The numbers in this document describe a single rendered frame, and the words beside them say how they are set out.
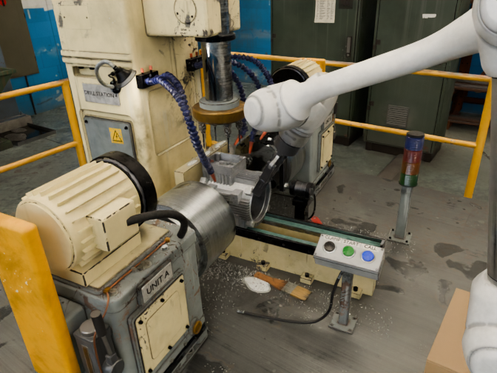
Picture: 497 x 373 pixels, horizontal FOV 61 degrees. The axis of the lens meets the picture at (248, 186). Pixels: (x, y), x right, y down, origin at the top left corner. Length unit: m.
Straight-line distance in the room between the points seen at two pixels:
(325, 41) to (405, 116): 1.10
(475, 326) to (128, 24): 1.13
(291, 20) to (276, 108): 3.74
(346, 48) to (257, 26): 3.04
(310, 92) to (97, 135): 0.81
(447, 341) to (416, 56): 0.68
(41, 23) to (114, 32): 5.50
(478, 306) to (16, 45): 6.28
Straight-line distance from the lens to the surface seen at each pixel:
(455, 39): 0.98
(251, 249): 1.49
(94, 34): 1.41
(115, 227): 0.86
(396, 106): 4.38
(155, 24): 1.35
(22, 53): 6.66
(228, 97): 1.36
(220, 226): 1.20
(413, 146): 1.52
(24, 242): 0.81
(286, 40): 4.77
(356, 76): 0.98
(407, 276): 1.53
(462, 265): 1.64
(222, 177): 1.43
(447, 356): 1.16
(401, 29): 4.27
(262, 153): 1.63
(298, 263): 1.44
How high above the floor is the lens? 1.72
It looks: 27 degrees down
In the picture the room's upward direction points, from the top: 2 degrees counter-clockwise
